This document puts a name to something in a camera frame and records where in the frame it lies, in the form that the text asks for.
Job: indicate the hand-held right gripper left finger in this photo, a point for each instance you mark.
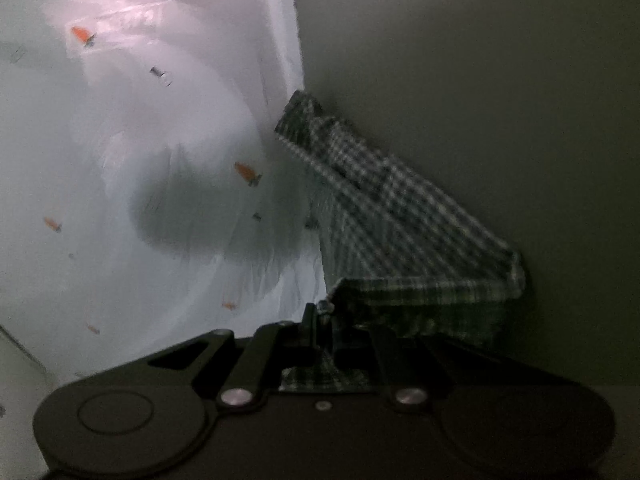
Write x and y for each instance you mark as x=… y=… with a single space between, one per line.
x=305 y=337

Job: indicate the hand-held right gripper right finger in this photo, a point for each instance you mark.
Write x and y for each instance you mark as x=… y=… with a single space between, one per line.
x=342 y=345

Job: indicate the plaid shirt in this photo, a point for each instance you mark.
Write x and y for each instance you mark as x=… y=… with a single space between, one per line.
x=390 y=220

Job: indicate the carrot print sheet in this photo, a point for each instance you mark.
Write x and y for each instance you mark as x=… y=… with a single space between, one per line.
x=150 y=160

